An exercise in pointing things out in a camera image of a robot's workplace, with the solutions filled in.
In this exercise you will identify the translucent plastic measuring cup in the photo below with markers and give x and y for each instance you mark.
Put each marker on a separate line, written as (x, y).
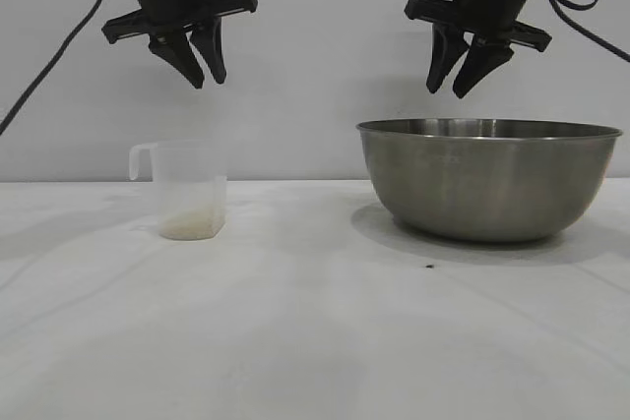
(189, 174)

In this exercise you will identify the white tablecloth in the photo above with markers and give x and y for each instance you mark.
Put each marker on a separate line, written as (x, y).
(295, 341)

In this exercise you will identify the white rice grains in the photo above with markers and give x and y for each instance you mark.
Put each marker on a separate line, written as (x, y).
(189, 225)

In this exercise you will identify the stainless steel mixing bowl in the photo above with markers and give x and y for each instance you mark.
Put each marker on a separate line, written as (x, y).
(487, 184)

